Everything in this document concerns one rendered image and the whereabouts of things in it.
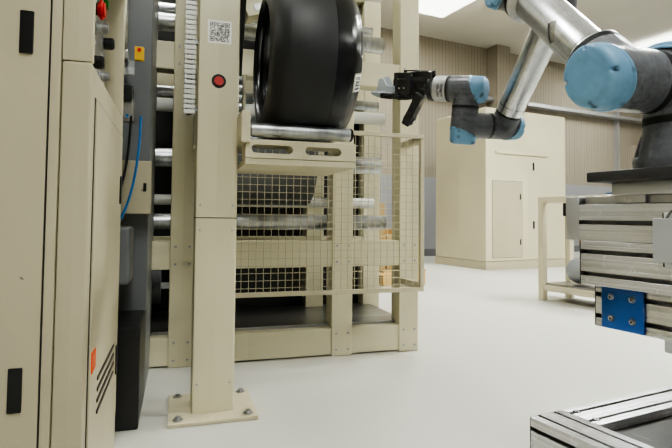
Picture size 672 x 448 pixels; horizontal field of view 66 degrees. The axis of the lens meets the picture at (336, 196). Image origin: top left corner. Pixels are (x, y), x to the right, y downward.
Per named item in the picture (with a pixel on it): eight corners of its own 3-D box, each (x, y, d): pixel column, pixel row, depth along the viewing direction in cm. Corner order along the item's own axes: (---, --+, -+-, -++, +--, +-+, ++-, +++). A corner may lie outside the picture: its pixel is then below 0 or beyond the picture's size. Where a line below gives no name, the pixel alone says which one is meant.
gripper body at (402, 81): (402, 69, 160) (439, 69, 154) (403, 97, 163) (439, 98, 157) (391, 72, 154) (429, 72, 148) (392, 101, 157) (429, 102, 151)
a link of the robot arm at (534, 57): (582, -37, 130) (505, 128, 160) (544, -43, 127) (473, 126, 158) (608, -21, 121) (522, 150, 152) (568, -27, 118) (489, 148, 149)
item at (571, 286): (608, 312, 351) (607, 194, 354) (538, 299, 405) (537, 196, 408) (641, 308, 367) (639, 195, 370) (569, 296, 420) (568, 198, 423)
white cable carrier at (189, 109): (183, 112, 165) (186, -35, 167) (183, 115, 170) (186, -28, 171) (197, 113, 166) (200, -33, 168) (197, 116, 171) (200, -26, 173)
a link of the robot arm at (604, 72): (693, 70, 88) (545, -45, 127) (621, 62, 84) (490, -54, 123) (651, 128, 96) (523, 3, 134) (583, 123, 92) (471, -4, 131)
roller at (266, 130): (246, 139, 164) (248, 128, 161) (245, 129, 167) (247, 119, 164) (351, 145, 174) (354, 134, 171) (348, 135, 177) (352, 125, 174)
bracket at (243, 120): (240, 141, 157) (241, 109, 158) (228, 156, 195) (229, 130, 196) (252, 142, 158) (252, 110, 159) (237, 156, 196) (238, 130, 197)
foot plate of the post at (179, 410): (167, 428, 153) (167, 421, 153) (168, 398, 178) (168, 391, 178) (258, 419, 160) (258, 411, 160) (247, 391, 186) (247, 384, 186)
